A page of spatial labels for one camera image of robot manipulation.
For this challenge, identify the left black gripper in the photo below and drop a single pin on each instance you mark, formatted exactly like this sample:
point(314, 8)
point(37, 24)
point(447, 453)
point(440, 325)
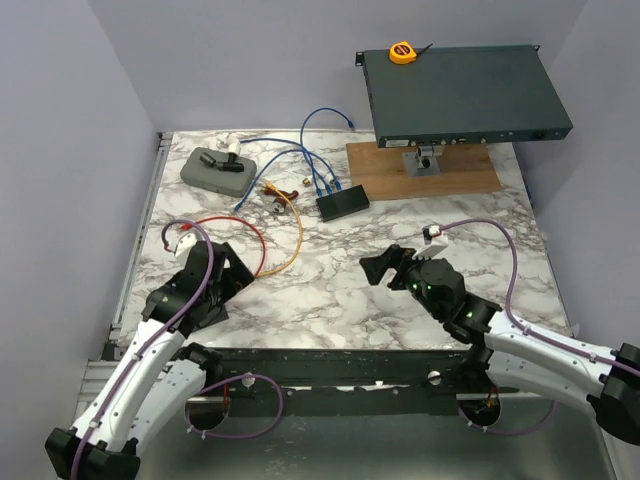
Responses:
point(236, 277)

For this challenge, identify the dark green rack unit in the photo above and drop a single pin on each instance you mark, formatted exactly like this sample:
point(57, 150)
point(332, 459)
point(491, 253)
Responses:
point(463, 95)

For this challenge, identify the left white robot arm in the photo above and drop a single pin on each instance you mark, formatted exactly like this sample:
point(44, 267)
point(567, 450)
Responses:
point(135, 370)

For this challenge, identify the yellow tape measure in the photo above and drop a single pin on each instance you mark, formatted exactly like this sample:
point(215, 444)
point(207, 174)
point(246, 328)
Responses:
point(403, 53)

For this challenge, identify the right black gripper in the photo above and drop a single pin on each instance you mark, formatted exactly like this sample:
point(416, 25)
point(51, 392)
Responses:
point(402, 259)

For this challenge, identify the wooden board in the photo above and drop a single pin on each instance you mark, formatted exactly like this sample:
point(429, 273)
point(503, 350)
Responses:
point(396, 173)

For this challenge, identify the grey case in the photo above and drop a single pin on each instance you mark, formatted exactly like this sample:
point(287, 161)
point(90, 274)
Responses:
point(194, 173)

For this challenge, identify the red-brown handle tool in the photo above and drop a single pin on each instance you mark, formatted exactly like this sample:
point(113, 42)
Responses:
point(281, 199)

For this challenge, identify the black T-shaped fitting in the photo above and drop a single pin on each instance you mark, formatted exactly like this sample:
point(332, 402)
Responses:
point(230, 164)

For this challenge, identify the grey metal stand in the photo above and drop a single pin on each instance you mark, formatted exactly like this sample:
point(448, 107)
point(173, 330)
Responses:
point(423, 162)

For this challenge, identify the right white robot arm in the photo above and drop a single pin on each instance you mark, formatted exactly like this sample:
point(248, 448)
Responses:
point(600, 381)

